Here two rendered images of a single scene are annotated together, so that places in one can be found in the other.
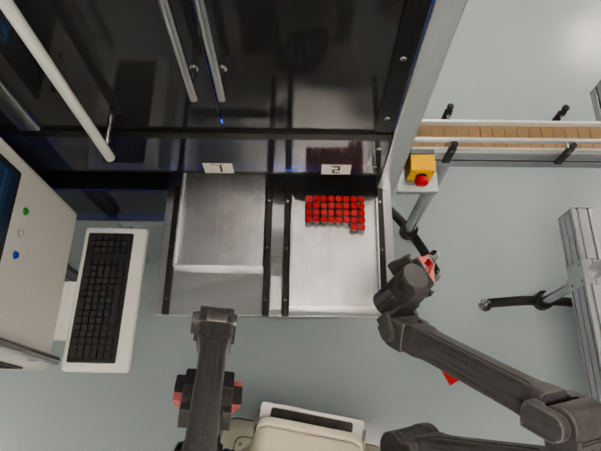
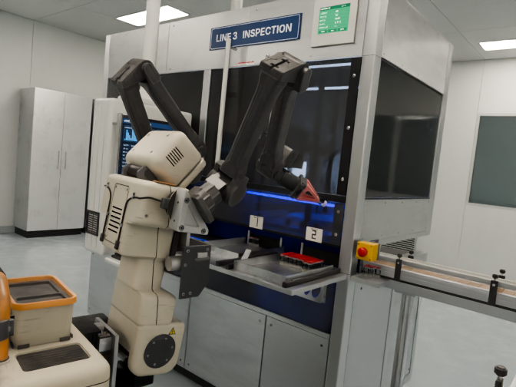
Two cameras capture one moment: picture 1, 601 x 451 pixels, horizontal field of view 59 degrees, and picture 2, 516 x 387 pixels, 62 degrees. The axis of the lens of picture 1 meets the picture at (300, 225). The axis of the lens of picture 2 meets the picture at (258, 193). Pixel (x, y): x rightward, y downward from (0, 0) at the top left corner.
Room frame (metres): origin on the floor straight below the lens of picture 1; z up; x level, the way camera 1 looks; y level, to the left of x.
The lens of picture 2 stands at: (-0.94, -1.08, 1.32)
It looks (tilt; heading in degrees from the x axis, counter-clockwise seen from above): 4 degrees down; 39
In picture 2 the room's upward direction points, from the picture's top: 6 degrees clockwise
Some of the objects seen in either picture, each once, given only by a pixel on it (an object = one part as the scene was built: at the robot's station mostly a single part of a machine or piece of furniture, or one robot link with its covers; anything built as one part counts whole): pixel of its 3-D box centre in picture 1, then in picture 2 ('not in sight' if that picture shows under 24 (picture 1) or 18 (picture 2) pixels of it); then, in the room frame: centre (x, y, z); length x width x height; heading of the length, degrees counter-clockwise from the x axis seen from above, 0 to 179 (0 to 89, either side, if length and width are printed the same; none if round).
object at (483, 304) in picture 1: (538, 302); not in sight; (0.56, -1.06, 0.07); 0.50 x 0.08 x 0.14; 89
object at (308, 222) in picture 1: (334, 222); (296, 262); (0.60, -0.10, 0.90); 0.18 x 0.02 x 0.05; 89
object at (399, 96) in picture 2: not in sight; (408, 139); (1.21, -0.29, 1.51); 0.85 x 0.01 x 0.59; 179
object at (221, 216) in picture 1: (222, 213); (242, 247); (0.64, 0.24, 0.90); 0.34 x 0.26 x 0.04; 179
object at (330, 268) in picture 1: (334, 251); (284, 266); (0.52, -0.10, 0.90); 0.34 x 0.26 x 0.04; 179
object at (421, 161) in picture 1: (420, 165); (367, 250); (0.75, -0.35, 1.00); 0.08 x 0.07 x 0.07; 179
